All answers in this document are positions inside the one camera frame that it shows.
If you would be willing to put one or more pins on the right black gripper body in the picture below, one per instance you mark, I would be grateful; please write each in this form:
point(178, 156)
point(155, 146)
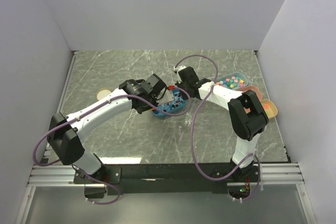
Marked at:
point(184, 93)

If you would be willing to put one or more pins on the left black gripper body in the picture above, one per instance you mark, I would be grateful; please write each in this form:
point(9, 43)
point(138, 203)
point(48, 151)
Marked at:
point(140, 109)

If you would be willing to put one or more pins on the blue lollipop tray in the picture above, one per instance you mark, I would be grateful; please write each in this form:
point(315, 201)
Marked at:
point(171, 101)

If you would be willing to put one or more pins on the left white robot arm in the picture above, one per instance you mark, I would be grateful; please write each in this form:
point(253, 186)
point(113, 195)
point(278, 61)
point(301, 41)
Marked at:
point(71, 130)

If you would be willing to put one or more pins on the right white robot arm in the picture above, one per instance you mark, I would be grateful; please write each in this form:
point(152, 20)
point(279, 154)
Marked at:
point(247, 114)

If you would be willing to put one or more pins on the clear plastic jar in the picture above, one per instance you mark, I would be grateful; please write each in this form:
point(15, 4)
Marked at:
point(187, 121)

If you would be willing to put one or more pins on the light blue star candy tray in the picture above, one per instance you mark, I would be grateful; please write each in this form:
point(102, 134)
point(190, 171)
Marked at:
point(233, 81)

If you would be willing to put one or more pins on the beige round jar lid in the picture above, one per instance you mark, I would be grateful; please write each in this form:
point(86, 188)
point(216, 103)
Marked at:
point(102, 93)

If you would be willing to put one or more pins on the pink lollipop tray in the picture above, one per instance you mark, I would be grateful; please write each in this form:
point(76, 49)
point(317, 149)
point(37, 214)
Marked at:
point(253, 88)

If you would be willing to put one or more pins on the beige gummy candy tray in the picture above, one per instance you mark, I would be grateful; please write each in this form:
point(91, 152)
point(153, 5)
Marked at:
point(270, 108)

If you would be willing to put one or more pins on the black base beam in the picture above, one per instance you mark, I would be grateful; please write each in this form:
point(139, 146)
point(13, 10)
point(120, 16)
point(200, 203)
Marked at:
point(119, 179)

